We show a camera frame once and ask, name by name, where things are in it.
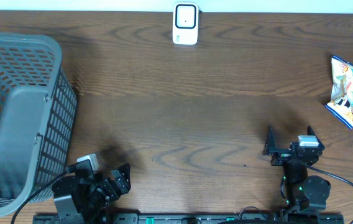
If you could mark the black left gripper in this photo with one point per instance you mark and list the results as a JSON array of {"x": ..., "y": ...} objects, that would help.
[{"x": 120, "y": 181}]

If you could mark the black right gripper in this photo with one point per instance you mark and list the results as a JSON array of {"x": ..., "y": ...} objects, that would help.
[{"x": 270, "y": 144}]

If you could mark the yellow snack bag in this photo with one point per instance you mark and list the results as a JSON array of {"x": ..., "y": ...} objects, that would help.
[{"x": 341, "y": 103}]

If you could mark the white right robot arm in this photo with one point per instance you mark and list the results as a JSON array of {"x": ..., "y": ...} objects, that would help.
[{"x": 304, "y": 192}]

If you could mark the white barcode scanner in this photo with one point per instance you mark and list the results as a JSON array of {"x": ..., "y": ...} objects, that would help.
[{"x": 185, "y": 23}]

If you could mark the grey plastic shopping basket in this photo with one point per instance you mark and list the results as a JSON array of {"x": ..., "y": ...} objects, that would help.
[{"x": 37, "y": 111}]

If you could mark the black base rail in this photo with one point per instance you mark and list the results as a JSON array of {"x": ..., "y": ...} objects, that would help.
[{"x": 133, "y": 218}]

